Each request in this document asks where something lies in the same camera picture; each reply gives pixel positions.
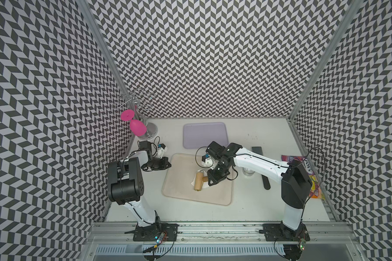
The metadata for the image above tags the white dough ball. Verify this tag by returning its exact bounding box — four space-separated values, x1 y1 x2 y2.
191 169 207 189

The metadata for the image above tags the pink wine glass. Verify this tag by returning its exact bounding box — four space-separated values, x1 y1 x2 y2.
120 109 147 137

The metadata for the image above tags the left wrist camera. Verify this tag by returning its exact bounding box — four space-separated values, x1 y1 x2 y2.
156 144 167 158

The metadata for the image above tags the wooden dough roller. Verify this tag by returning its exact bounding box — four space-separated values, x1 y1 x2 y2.
193 171 210 192

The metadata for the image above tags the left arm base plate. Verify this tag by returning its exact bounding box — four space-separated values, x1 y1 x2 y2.
133 223 179 242

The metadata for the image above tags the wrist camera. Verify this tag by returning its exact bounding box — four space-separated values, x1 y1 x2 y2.
203 155 214 167
156 144 167 158

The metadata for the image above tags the colourful candy bag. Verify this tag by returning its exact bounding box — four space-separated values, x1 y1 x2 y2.
281 155 325 200

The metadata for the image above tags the black handled metal spatula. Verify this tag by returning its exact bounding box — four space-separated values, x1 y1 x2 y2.
252 146 271 190

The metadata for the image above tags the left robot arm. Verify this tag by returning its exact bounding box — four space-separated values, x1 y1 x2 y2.
107 141 172 229

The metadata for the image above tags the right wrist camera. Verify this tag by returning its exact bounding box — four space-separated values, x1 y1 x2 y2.
203 155 214 167

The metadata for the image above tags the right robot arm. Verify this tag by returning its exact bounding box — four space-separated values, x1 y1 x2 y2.
201 141 313 232

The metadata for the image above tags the purple plastic tray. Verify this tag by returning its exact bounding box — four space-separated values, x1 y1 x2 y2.
183 122 229 149

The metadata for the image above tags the beige plastic tray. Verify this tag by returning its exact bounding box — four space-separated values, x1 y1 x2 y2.
162 153 233 206

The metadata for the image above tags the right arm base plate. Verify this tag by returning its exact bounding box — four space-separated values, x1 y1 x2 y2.
259 223 310 241

